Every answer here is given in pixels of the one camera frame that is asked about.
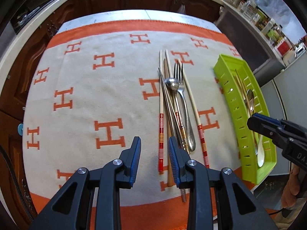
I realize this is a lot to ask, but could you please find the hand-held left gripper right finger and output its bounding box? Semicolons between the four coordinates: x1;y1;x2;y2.
168;136;280;230

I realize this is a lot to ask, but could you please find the small metal spoon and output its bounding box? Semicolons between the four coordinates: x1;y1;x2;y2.
164;77;187;149

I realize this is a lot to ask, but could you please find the black gas stove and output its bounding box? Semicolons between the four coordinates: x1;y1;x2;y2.
11;0;60;33

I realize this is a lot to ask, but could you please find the plastic wall sheet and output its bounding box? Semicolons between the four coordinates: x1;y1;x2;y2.
245;0;305;44

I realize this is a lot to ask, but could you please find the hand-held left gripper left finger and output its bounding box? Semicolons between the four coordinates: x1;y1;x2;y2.
29;136;142;230

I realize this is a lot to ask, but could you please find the white ceramic soup spoon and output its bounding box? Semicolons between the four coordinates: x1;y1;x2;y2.
255;134;265;168

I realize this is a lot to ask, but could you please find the clear plastic bottle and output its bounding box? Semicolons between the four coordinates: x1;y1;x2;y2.
261;19;275;35

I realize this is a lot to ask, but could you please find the red label jar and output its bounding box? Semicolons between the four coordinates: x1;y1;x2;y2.
276;37;292;55

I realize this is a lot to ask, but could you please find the grey refrigerator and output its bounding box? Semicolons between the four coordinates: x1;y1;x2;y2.
260;45;307;178

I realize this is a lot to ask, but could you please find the person's right hand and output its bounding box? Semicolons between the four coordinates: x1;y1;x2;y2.
282;166;304;209

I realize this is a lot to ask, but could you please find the clear glass pitcher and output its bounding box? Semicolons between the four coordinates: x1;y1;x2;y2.
240;0;257;17

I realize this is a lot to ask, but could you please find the stainless steel cabinet appliance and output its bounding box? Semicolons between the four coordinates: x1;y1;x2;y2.
215;6;286;77

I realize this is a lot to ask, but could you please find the green plastic utensil tray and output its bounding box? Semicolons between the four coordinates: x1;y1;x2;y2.
213;54;277;185

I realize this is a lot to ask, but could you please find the light blue tablecloth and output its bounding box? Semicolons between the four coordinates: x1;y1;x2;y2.
58;10;221;33

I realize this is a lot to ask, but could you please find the black cable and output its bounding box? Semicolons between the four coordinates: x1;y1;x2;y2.
0;146;34;223

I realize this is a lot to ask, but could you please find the metal fork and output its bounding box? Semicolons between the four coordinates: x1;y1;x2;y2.
173;62;196;152

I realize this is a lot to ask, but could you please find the orange white patterned towel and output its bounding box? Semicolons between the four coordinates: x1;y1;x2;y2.
23;20;255;230

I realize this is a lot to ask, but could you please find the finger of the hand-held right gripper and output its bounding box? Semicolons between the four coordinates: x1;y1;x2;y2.
247;113;299;149
279;118;307;139

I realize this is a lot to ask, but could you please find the large metal spoon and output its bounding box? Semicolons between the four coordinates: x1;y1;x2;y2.
245;89;258;156

